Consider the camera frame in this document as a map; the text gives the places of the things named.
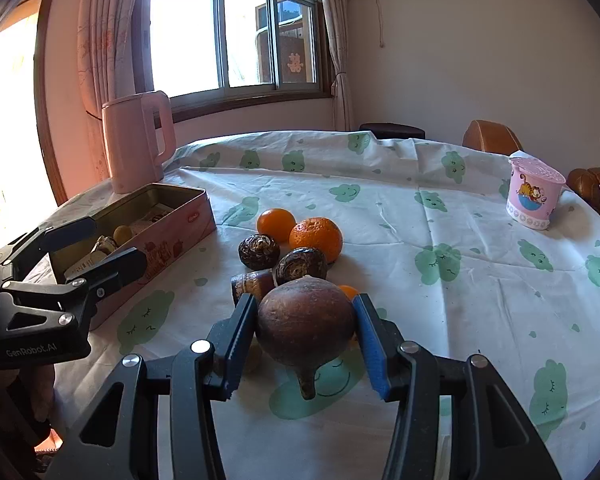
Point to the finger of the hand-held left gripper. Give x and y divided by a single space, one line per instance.
120 267
70 232

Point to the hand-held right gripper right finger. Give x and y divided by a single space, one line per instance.
372 355

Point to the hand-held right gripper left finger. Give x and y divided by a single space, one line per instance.
237 340

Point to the pink tin box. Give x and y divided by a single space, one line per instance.
177 245

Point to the large brown stemmed fruit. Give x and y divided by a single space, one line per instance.
305 325

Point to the dark brown passion fruit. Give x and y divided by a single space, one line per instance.
259 251
300 264

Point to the smooth orange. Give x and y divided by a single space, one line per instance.
276 225

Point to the small brown striped item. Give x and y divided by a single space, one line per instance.
105 245

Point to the small yellow-green fruit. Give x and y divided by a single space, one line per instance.
123 233

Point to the brown cylindrical fruit piece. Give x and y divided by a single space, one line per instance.
252 282

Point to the printed paper sheet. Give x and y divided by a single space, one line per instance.
150 216

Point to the small orange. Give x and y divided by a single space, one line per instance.
350 291

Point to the pink electric kettle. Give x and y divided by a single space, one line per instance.
130 145

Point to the large bumpy orange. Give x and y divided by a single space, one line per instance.
316 239

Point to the pink patterned curtain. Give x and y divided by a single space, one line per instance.
105 35

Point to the black round stool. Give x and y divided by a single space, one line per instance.
392 131

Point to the pink cartoon print cup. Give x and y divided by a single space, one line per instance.
532 195

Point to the brown leather chair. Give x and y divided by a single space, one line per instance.
490 137

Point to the sliding glass window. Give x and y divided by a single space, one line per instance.
230 35

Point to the red paper window decoration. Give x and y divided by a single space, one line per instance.
295 62

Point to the brown leather sofa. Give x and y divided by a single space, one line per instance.
587 182

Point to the cream patterned curtain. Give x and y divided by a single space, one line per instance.
337 60

